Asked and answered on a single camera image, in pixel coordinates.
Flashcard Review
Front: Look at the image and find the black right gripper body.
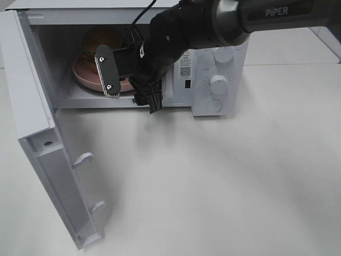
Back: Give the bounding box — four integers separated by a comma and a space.
129, 37, 181, 85

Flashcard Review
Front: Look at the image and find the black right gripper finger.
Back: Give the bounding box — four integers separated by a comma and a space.
129, 78, 163, 114
123, 25, 145, 48

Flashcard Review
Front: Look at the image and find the toy hamburger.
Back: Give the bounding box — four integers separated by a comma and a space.
80, 26, 123, 74

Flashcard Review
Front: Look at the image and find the pink round plate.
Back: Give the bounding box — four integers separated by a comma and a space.
71, 57, 138, 94

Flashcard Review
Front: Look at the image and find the round white door-release button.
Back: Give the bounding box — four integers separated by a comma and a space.
206, 99, 222, 113

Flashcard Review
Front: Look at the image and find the white microwave door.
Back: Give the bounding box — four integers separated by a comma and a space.
1, 10, 105, 249

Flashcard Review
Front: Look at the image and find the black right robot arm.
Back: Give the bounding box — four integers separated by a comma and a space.
129, 1, 340, 113

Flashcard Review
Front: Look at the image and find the white microwave oven body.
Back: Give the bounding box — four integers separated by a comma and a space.
1, 1, 249, 123

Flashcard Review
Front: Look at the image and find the lower white microwave knob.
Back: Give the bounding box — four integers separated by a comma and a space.
209, 75, 229, 95

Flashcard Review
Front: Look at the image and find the white microwave knob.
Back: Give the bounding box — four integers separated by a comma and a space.
209, 75, 229, 95
213, 47, 234, 64

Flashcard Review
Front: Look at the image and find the upper white microwave knob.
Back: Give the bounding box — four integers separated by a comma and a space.
213, 47, 234, 64

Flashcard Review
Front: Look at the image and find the black camera cable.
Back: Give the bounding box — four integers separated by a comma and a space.
130, 0, 158, 27

